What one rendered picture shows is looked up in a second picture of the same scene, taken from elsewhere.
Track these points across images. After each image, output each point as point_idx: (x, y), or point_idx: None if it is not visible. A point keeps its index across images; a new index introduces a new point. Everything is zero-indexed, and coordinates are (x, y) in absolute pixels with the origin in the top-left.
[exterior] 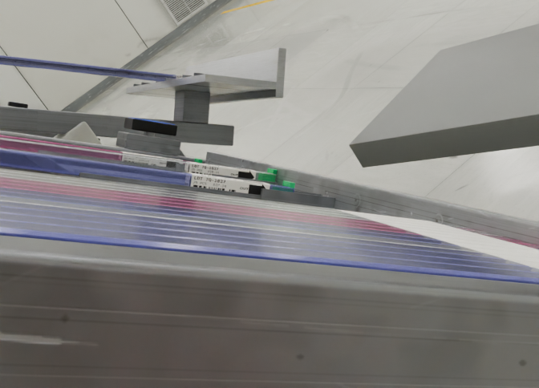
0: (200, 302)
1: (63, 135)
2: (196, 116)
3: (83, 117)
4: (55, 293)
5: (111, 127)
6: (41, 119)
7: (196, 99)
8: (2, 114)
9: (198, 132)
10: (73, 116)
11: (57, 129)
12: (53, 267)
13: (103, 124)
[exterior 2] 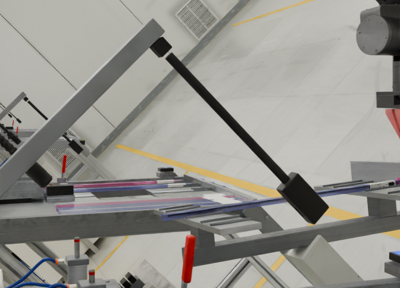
0: None
1: (307, 247)
2: (388, 212)
3: (318, 231)
4: None
5: (336, 234)
6: (291, 240)
7: (387, 200)
8: (268, 243)
9: (391, 223)
10: (311, 232)
11: (303, 244)
12: None
13: (331, 233)
